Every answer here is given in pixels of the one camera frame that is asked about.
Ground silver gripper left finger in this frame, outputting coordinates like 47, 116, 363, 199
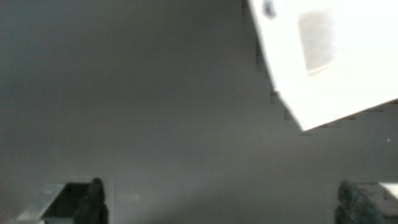
17, 178, 109, 224

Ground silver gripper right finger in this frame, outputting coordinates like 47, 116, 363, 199
335, 181, 398, 224

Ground white drawer box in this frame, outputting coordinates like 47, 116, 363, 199
249, 0, 398, 130

